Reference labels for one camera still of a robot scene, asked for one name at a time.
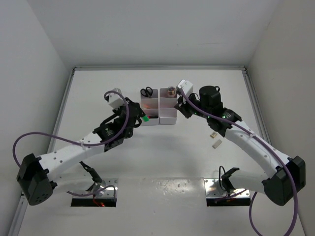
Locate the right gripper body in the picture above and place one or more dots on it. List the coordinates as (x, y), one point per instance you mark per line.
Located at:
(188, 108)

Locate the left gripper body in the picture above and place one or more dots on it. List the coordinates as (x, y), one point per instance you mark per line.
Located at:
(127, 101)

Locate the brown tape roll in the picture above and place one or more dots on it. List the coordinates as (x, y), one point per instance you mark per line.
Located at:
(171, 92)

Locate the black handled scissors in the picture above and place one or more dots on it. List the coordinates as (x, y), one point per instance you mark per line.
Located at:
(146, 92)

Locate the beige eraser block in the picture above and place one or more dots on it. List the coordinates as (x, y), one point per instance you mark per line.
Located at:
(217, 144)

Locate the green black highlighter marker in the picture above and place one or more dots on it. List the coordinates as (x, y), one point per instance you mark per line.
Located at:
(145, 118)

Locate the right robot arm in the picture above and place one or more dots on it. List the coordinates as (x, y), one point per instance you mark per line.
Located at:
(282, 177)

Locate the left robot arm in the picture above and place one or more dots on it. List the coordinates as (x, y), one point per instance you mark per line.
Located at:
(38, 176)

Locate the white left organizer box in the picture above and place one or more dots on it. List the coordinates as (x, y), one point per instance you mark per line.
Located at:
(149, 103)

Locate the white organizer box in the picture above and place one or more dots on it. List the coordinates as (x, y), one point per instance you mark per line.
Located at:
(149, 103)
(167, 112)

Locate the white right organizer box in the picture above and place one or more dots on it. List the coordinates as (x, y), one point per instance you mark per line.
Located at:
(167, 112)

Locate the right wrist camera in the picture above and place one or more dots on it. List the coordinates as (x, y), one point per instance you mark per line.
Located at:
(184, 87)

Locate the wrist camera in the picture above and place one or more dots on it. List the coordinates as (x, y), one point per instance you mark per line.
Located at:
(114, 100)
(184, 87)

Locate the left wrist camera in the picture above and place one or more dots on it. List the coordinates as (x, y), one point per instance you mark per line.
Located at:
(114, 100)

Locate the aluminium table frame rail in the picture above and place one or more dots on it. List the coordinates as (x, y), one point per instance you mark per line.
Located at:
(160, 170)

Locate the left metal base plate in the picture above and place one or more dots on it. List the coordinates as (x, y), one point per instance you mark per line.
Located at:
(108, 188)

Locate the metal base plate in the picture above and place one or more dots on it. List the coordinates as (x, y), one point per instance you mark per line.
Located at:
(213, 191)
(108, 188)

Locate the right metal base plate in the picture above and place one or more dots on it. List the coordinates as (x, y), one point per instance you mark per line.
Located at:
(213, 191)

